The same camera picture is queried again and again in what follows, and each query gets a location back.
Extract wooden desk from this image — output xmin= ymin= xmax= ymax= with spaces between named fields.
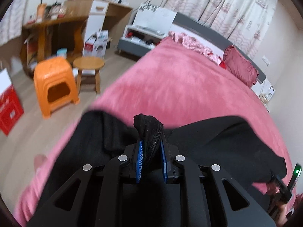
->
xmin=20 ymin=0 xmax=133 ymax=77

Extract pink floral cloth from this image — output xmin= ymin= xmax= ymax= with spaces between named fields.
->
xmin=168 ymin=31 xmax=222 ymax=65

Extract pink bed blanket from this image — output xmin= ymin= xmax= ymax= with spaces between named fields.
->
xmin=14 ymin=36 xmax=297 ymax=227

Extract black pants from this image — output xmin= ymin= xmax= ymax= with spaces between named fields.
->
xmin=37 ymin=110 xmax=287 ymax=215

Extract right hand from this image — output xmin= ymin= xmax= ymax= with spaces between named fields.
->
xmin=274 ymin=200 xmax=302 ymax=226

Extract white grey nightstand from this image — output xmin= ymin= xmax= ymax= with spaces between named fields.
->
xmin=117 ymin=3 xmax=176 ymax=57

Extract red ruffled pillow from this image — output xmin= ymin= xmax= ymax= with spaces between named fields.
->
xmin=223 ymin=45 xmax=259 ymax=88

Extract orange plastic stool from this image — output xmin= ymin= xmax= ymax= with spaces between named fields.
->
xmin=33 ymin=56 xmax=80 ymax=119

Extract round wooden stool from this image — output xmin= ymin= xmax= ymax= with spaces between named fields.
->
xmin=73 ymin=56 xmax=105 ymax=94

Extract white drawer cabinet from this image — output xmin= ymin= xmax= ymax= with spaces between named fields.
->
xmin=84 ymin=0 xmax=109 ymax=41

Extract white right nightstand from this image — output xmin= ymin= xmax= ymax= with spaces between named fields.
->
xmin=251 ymin=78 xmax=275 ymax=112

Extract grey bed headboard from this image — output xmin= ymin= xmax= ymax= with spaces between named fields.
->
xmin=173 ymin=12 xmax=267 ymax=84

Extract white appliance box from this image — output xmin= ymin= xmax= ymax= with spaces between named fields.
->
xmin=83 ymin=30 xmax=109 ymax=58

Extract white wall socket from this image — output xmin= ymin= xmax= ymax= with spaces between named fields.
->
xmin=261 ymin=55 xmax=270 ymax=67

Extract red garment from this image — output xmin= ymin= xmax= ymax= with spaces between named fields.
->
xmin=219 ymin=61 xmax=226 ymax=69

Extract floral curtain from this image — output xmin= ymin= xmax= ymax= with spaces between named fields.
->
xmin=164 ymin=0 xmax=278 ymax=58

